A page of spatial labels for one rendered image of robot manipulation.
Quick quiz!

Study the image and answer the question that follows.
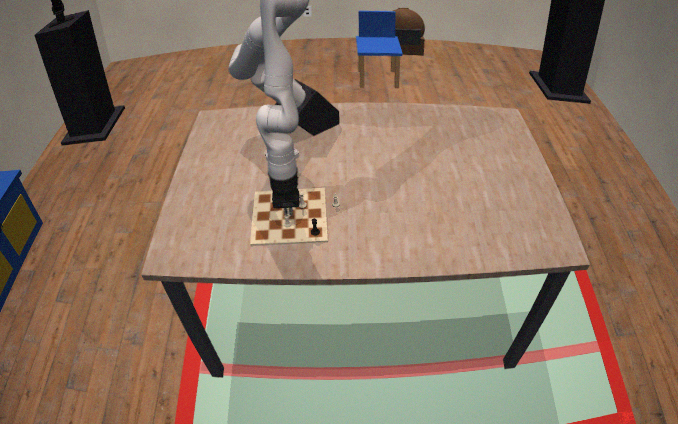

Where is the wooden chessboard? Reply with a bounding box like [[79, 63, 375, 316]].
[[250, 188, 328, 245]]

